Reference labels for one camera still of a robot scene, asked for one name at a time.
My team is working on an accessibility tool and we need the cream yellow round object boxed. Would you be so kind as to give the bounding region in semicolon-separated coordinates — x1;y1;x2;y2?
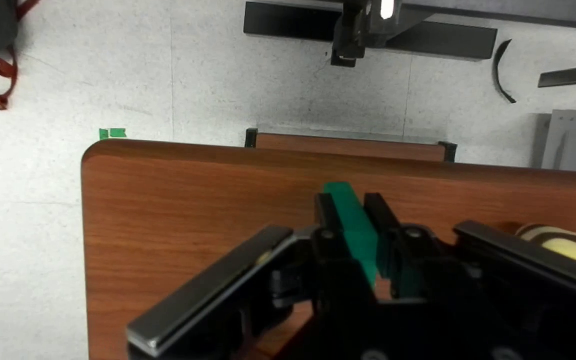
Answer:
513;221;576;274

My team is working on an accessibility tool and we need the green rectangular block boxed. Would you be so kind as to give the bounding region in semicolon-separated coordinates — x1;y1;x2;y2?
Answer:
322;179;383;290

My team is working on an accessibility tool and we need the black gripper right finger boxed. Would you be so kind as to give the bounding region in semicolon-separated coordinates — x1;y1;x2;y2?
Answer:
363;189;576;360

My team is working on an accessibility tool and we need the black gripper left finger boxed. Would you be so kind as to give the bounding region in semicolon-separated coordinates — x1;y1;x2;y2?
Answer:
127;189;378;360

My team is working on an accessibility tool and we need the wooden board with black brackets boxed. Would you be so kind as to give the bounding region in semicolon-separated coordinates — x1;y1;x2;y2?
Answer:
242;125;461;164

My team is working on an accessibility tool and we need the green tape mark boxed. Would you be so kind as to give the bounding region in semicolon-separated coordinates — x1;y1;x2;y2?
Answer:
99;125;130;142

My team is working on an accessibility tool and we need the black metal stand base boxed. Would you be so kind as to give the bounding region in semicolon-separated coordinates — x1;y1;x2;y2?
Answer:
242;0;576;67

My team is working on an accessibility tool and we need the grey metal box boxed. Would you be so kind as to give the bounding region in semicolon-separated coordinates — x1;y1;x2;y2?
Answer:
529;107;576;176

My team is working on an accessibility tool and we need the black curved cable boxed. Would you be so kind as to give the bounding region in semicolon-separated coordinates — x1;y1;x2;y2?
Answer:
490;37;520;106

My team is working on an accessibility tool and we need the dark flat metal bar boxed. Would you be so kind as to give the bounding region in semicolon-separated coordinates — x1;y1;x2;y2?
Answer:
537;61;576;90

